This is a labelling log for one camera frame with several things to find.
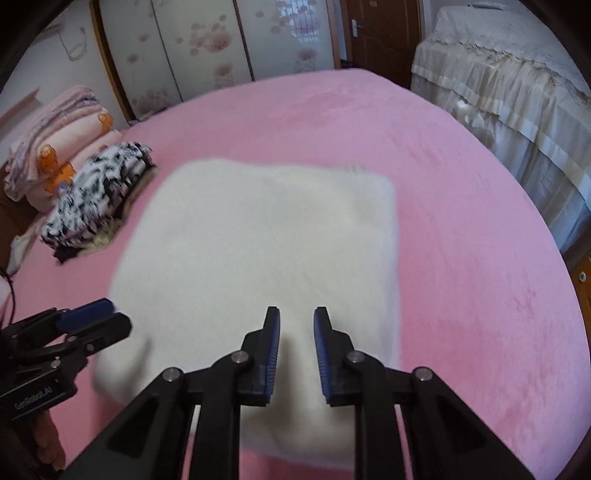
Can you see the wooden headboard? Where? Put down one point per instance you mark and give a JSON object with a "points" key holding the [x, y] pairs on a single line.
{"points": [[14, 217]]}

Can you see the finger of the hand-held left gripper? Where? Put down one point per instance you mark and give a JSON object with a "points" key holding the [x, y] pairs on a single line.
{"points": [[87, 311], [108, 330]]}

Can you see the wooden cabinet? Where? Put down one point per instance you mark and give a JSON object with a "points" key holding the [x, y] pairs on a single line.
{"points": [[582, 295]]}

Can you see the black and white patterned clothing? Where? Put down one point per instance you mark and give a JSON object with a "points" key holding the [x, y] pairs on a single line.
{"points": [[97, 194]]}

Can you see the grey white cloth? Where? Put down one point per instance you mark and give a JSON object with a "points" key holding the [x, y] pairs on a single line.
{"points": [[18, 254]]}

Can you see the floral sliding door wardrobe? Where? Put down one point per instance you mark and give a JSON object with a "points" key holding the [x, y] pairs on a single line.
{"points": [[207, 46]]}

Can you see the striped pink folded blanket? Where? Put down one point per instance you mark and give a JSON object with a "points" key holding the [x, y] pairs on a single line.
{"points": [[60, 110]]}

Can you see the white covered bed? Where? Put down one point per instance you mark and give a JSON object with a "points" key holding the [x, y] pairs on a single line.
{"points": [[508, 92]]}

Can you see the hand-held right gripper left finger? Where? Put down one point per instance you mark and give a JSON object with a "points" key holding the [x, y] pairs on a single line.
{"points": [[272, 355]]}

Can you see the person's left forearm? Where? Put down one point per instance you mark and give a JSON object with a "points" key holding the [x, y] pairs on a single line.
{"points": [[16, 457]]}

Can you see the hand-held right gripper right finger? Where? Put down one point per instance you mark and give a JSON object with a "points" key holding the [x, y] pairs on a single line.
{"points": [[322, 355]]}

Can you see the white fluffy garment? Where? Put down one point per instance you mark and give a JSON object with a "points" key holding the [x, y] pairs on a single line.
{"points": [[258, 240]]}

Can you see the brown wooden door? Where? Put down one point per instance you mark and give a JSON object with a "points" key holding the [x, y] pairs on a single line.
{"points": [[388, 41]]}

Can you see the pink bed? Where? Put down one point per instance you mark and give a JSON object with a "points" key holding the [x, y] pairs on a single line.
{"points": [[461, 277]]}

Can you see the person's left hand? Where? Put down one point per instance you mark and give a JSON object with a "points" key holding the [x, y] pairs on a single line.
{"points": [[48, 438]]}

